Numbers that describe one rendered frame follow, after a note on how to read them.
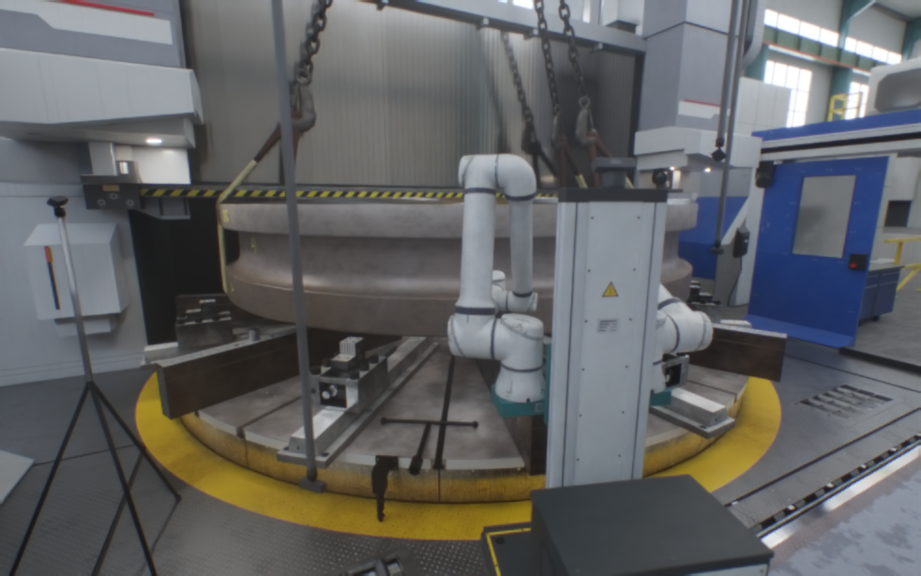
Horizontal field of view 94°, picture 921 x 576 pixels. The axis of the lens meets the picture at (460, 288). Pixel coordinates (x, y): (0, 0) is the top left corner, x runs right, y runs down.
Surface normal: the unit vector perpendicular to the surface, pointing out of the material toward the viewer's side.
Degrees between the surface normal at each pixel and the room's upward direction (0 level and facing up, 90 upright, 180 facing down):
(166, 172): 90
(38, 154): 90
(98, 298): 90
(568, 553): 0
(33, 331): 90
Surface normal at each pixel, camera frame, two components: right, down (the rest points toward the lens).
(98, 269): 0.45, 0.18
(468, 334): -0.27, 0.02
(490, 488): 0.06, 0.19
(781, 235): -0.89, 0.09
